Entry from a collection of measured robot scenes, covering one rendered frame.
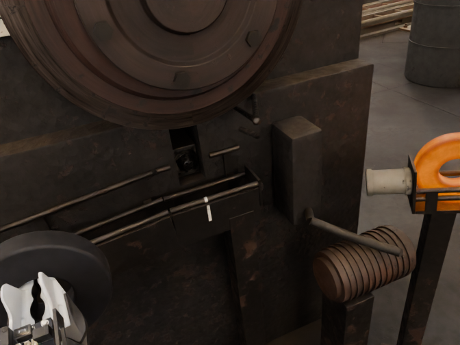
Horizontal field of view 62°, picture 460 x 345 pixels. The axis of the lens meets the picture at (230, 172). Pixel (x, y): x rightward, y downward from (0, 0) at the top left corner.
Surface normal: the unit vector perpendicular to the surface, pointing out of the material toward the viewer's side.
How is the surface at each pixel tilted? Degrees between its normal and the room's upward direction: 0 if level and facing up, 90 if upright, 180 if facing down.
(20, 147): 0
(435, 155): 91
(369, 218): 0
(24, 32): 90
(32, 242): 9
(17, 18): 90
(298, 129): 0
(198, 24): 90
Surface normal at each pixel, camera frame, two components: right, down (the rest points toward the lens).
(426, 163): -0.29, 0.54
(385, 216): -0.10, -0.84
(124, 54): 0.37, 0.46
